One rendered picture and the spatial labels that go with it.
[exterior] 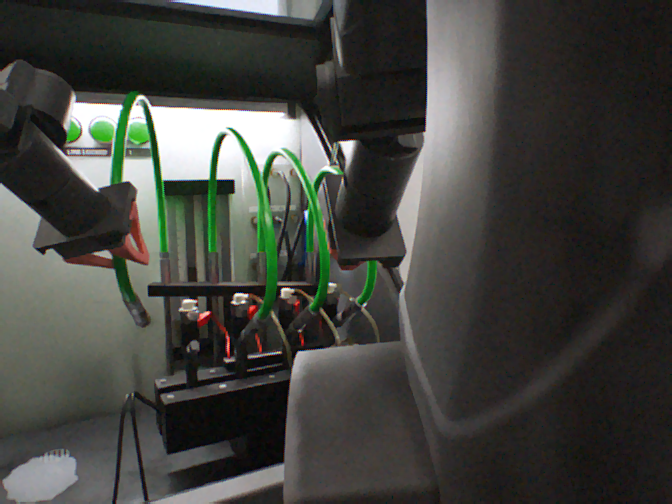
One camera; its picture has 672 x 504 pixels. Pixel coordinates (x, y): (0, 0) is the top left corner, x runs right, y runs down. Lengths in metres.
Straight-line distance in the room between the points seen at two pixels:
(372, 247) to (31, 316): 0.76
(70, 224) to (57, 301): 0.54
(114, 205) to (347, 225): 0.25
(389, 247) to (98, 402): 0.81
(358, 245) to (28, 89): 0.34
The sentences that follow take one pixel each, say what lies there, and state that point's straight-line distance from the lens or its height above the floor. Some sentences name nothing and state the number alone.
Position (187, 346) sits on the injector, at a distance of 0.84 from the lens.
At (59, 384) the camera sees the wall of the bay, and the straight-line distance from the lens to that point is 1.15.
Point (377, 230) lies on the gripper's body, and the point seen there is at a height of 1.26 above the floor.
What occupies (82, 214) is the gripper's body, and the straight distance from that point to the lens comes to 0.58.
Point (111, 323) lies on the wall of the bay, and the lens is 1.12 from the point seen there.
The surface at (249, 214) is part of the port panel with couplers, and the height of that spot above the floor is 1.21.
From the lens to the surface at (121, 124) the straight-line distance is 0.70.
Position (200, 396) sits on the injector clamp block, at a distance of 0.84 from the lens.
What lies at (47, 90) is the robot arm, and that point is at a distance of 0.60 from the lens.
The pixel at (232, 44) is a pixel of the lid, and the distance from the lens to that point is 1.04.
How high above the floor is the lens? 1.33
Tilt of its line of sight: 10 degrees down
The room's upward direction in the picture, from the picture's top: straight up
